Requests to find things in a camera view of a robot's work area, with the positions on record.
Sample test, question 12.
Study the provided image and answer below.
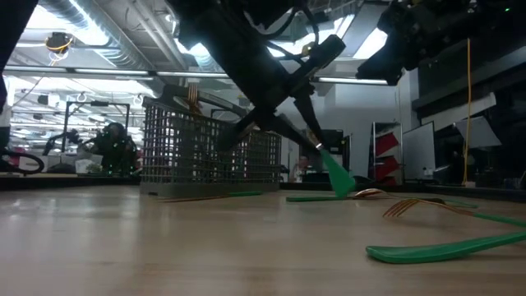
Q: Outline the person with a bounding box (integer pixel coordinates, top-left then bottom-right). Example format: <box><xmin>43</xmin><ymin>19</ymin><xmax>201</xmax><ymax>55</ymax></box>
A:
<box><xmin>292</xmin><ymin>155</ymin><xmax>314</xmax><ymax>183</ymax></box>
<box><xmin>84</xmin><ymin>121</ymin><xmax>140</xmax><ymax>177</ymax></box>

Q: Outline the gold fork with green handle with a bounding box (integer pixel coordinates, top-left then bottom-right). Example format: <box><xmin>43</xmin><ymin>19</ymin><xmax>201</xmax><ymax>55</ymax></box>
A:
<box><xmin>187</xmin><ymin>83</ymin><xmax>203</xmax><ymax>117</ymax></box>
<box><xmin>381</xmin><ymin>197</ymin><xmax>526</xmax><ymax>229</ymax></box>

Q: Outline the yellow hanging cable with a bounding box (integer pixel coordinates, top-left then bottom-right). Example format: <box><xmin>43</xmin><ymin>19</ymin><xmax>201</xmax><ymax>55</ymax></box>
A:
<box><xmin>462</xmin><ymin>37</ymin><xmax>473</xmax><ymax>185</ymax></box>

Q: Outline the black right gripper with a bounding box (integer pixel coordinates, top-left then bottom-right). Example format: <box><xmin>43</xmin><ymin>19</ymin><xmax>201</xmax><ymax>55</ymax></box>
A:
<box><xmin>355</xmin><ymin>38</ymin><xmax>417</xmax><ymax>87</ymax></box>

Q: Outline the black cabinet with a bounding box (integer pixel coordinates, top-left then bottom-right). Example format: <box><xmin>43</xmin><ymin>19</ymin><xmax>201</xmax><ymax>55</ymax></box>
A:
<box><xmin>298</xmin><ymin>128</ymin><xmax>345</xmax><ymax>184</ymax></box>

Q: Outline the long ceiling light bar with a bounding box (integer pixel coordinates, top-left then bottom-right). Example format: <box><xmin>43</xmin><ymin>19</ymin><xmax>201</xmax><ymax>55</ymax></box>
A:
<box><xmin>0</xmin><ymin>64</ymin><xmax>399</xmax><ymax>87</ymax></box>

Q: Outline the red shelf rack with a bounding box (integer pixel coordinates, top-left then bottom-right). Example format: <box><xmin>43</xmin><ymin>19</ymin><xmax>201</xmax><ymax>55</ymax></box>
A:
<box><xmin>371</xmin><ymin>120</ymin><xmax>403</xmax><ymax>187</ymax></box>

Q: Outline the gold spoon with green handle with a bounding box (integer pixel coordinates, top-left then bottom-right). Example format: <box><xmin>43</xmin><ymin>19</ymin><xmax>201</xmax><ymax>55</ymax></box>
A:
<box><xmin>353</xmin><ymin>187</ymin><xmax>481</xmax><ymax>209</ymax></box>
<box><xmin>365</xmin><ymin>230</ymin><xmax>526</xmax><ymax>266</ymax></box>

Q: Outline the whiteboard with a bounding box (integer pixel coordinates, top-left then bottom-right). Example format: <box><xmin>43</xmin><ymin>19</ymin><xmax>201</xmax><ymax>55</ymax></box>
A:
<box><xmin>401</xmin><ymin>120</ymin><xmax>437</xmax><ymax>182</ymax></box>

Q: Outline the grey slanted panel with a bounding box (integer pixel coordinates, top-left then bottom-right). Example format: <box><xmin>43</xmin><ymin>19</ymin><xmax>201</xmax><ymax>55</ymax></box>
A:
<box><xmin>453</xmin><ymin>114</ymin><xmax>503</xmax><ymax>150</ymax></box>

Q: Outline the yellow ceiling cable reel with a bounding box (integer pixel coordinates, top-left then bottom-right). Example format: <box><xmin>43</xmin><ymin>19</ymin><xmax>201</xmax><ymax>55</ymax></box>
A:
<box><xmin>44</xmin><ymin>31</ymin><xmax>76</xmax><ymax>55</ymax></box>

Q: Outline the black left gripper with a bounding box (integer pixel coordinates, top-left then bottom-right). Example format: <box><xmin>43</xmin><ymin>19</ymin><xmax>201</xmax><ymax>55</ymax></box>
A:
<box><xmin>215</xmin><ymin>34</ymin><xmax>347</xmax><ymax>155</ymax></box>

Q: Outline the grey mesh cutlery basket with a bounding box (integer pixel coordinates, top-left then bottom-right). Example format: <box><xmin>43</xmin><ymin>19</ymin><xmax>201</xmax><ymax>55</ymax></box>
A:
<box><xmin>139</xmin><ymin>84</ymin><xmax>284</xmax><ymax>197</ymax></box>

